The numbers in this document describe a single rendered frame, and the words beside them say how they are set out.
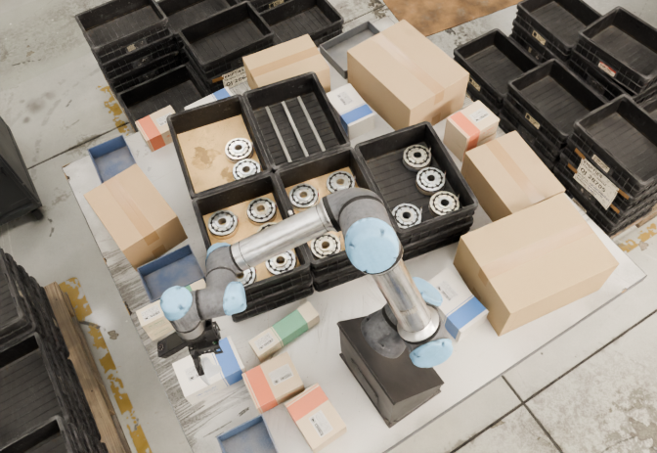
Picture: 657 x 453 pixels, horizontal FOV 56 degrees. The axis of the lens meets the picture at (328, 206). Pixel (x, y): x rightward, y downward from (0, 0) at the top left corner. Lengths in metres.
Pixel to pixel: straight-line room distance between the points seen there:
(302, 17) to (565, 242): 2.02
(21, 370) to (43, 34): 2.43
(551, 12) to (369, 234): 2.51
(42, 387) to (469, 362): 1.60
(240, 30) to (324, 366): 1.90
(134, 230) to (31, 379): 0.78
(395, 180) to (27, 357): 1.59
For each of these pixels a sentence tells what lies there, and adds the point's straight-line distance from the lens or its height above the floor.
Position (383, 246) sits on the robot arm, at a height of 1.47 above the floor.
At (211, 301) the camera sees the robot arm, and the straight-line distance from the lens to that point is 1.49.
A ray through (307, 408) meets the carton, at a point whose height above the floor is 0.78.
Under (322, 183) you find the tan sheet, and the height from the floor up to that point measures 0.83.
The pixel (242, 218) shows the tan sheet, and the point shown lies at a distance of 2.20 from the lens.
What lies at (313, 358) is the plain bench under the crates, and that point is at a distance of 2.09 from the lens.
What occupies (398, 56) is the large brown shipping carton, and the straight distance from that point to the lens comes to 2.56.
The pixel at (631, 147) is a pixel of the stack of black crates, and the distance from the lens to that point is 3.00.
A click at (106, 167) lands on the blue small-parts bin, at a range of 2.65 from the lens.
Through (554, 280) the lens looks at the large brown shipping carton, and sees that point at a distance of 2.06.
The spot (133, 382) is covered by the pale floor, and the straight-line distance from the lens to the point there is 2.97.
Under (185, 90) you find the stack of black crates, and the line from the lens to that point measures 3.43.
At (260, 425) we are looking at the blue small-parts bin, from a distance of 2.05.
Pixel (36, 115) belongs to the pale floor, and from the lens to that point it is 4.01.
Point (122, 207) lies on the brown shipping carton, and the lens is 2.31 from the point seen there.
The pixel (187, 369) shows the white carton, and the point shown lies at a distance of 2.06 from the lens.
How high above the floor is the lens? 2.68
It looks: 58 degrees down
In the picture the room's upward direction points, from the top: 5 degrees counter-clockwise
